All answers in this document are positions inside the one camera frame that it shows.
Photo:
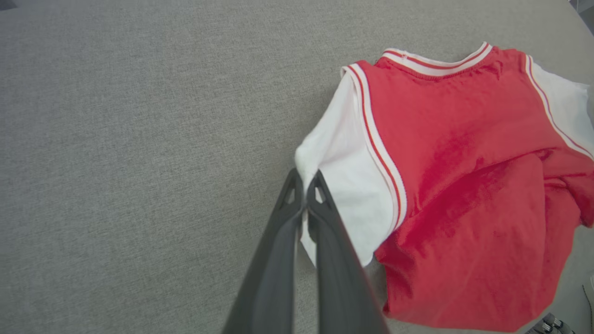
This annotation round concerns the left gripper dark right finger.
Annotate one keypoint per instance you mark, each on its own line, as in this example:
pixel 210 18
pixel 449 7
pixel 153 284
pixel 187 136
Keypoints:
pixel 338 287

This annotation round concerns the red and white shirt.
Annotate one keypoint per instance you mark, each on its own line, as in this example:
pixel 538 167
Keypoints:
pixel 464 162

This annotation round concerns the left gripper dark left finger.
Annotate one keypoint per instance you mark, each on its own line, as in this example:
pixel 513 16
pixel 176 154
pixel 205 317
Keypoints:
pixel 269 287

